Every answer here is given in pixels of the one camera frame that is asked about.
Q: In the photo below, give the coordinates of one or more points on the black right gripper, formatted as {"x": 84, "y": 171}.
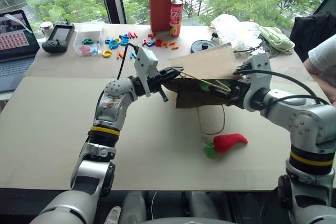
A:
{"x": 236, "y": 96}

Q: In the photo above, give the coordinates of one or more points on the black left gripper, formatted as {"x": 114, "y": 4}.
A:
{"x": 161, "y": 78}

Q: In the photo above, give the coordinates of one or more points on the brown paper bag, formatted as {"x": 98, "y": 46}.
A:
{"x": 207, "y": 61}

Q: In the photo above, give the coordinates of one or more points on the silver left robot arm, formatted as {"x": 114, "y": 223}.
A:
{"x": 111, "y": 103}

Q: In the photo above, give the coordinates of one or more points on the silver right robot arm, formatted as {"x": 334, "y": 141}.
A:
{"x": 309, "y": 119}

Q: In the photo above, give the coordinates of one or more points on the person's bare forearm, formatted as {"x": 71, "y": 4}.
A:
{"x": 326, "y": 87}

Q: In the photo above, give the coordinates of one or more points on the red chili plush toy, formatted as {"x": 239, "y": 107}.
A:
{"x": 229, "y": 142}

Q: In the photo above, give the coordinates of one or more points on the clear plastic bag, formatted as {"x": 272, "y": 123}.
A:
{"x": 233, "y": 28}

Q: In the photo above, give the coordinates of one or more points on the orange letter Z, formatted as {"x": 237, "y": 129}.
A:
{"x": 174, "y": 46}

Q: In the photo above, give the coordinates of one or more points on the orange letter M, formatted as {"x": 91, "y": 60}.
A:
{"x": 165, "y": 44}

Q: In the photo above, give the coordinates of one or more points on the red letter S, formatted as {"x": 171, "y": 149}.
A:
{"x": 157, "y": 43}

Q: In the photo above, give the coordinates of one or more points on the blue letter Z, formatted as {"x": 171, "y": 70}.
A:
{"x": 134, "y": 54}

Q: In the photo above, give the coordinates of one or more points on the red letter A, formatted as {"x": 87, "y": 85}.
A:
{"x": 145, "y": 42}

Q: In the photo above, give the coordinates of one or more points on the black round disc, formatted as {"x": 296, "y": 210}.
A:
{"x": 203, "y": 46}

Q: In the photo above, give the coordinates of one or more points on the red letter T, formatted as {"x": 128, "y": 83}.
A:
{"x": 152, "y": 35}

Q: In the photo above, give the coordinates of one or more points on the small black clip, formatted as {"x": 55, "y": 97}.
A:
{"x": 214, "y": 35}

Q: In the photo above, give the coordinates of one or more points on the red letter M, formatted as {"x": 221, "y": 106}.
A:
{"x": 132, "y": 34}

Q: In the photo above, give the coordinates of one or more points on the blue letter E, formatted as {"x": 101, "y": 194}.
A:
{"x": 125, "y": 41}

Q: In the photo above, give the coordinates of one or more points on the blue letter X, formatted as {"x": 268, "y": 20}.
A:
{"x": 123, "y": 36}

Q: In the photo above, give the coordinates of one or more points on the light green cloth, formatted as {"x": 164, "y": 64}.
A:
{"x": 278, "y": 40}

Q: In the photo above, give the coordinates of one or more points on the red cola can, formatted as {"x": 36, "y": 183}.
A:
{"x": 176, "y": 15}

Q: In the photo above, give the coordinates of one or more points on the yellow round letter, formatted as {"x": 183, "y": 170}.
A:
{"x": 117, "y": 39}

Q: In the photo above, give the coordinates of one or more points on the blue round letter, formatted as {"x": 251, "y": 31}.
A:
{"x": 113, "y": 43}

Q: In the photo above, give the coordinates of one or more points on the yellow letter C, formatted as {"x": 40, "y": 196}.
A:
{"x": 106, "y": 53}

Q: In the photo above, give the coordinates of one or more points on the tall orange-red box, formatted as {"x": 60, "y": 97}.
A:
{"x": 162, "y": 1}

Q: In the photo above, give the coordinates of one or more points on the blue plastic letter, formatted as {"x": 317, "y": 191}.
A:
{"x": 94, "y": 50}

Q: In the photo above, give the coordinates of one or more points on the pink plastic letter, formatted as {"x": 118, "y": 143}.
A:
{"x": 85, "y": 49}

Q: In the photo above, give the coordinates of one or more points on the green and blue letter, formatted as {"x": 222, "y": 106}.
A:
{"x": 87, "y": 41}

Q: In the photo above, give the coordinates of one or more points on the black jacket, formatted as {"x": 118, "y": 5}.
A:
{"x": 307, "y": 32}

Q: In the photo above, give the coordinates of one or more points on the clear plastic box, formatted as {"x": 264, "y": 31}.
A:
{"x": 90, "y": 33}

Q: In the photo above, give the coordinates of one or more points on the white shirt sleeve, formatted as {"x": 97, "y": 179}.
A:
{"x": 324, "y": 53}

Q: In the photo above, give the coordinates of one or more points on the black handheld controller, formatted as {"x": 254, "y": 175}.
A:
{"x": 59, "y": 36}

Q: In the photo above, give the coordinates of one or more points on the small white cup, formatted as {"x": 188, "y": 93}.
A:
{"x": 46, "y": 27}

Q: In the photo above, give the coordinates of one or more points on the grey laptop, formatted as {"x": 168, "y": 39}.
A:
{"x": 15, "y": 51}

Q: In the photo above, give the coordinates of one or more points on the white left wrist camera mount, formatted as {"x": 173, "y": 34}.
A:
{"x": 145, "y": 62}

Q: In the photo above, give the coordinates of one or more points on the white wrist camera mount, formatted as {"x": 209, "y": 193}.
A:
{"x": 260, "y": 64}
{"x": 145, "y": 62}

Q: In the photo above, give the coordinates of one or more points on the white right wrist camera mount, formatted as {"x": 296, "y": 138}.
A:
{"x": 260, "y": 64}

